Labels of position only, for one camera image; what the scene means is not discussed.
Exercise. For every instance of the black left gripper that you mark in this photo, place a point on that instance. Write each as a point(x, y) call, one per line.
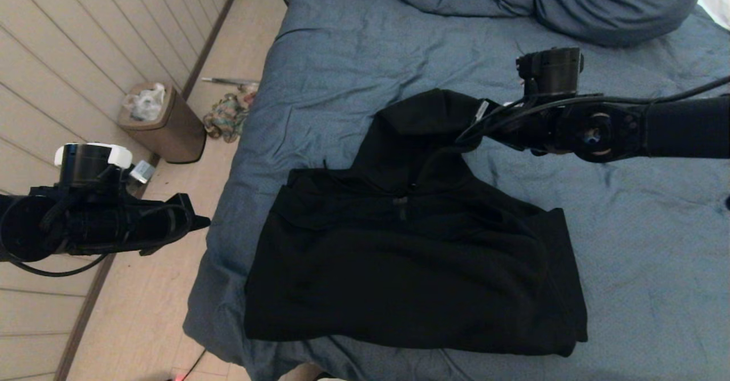
point(165, 224)

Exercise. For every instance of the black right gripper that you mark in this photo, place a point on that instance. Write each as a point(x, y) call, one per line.
point(496, 121)

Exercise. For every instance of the black garment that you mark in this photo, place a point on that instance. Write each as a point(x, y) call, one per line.
point(410, 255)

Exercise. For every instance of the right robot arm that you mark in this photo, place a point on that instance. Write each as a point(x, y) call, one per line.
point(656, 127)

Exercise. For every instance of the brown trash bin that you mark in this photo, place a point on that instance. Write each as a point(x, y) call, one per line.
point(171, 136)

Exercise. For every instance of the colourful rag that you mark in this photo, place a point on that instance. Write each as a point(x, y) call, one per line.
point(225, 118)

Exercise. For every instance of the clear plastic bin bag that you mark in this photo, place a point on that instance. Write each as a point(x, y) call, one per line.
point(145, 104)

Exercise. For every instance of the thin stick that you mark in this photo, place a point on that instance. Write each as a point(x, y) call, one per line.
point(228, 80)

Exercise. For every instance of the blue pillow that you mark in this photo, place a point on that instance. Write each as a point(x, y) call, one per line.
point(616, 4)

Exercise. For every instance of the blue bed sheet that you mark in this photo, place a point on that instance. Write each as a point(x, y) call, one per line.
point(627, 227)

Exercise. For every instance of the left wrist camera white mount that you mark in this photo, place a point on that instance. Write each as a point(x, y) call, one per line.
point(91, 164)

